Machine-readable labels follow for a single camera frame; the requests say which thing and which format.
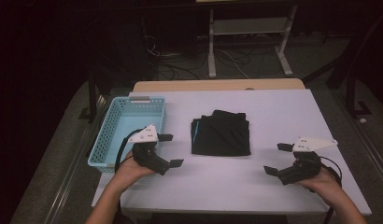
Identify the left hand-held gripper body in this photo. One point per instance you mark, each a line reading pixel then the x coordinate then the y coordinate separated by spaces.
pixel 149 157

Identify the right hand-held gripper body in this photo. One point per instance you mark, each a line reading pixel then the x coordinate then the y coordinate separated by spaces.
pixel 301 168

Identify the light blue plastic basket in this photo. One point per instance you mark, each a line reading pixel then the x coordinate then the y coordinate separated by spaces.
pixel 124 121

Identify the black pants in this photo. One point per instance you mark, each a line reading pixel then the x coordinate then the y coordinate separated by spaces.
pixel 220 135

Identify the person's left hand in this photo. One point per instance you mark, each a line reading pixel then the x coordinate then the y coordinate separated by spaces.
pixel 132 171

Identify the person's right hand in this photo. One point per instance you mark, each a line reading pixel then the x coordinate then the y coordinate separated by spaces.
pixel 320 183

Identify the small white floor object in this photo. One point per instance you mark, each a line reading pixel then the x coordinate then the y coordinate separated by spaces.
pixel 362 120

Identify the black stand leg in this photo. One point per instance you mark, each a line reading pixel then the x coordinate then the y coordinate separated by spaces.
pixel 92 96

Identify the black stand with foot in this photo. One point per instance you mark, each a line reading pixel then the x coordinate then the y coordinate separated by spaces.
pixel 354 93

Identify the grey metal stand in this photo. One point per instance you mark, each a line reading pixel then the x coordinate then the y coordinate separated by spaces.
pixel 248 26

